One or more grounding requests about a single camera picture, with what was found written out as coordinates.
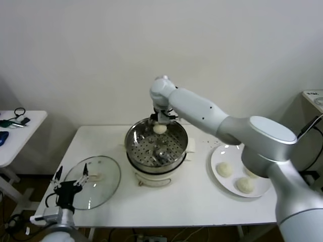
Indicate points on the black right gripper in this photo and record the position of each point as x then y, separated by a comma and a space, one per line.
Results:
161, 116

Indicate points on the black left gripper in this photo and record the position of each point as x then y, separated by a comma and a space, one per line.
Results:
65, 191

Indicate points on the white steamed baozi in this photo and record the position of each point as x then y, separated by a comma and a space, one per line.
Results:
159, 129
251, 173
244, 185
225, 170

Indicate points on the round glass pot lid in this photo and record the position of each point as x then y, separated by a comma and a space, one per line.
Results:
108, 176

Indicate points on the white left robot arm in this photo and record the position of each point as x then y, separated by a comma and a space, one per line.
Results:
64, 219

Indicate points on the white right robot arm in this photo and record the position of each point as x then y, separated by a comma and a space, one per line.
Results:
252, 131

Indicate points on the perforated steel steamer basket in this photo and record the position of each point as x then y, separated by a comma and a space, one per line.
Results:
141, 136

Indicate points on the white side table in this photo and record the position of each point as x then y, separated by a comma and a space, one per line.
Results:
30, 131
311, 99

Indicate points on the small black device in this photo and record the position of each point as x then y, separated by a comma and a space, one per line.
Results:
25, 121

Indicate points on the white round plate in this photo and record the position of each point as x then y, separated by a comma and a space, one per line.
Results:
222, 158

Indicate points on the silver pen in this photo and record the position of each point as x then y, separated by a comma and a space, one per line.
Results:
17, 125

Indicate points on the blue computer mouse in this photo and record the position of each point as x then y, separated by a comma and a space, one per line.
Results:
3, 137

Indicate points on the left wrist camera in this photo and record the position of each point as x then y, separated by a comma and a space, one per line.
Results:
51, 214

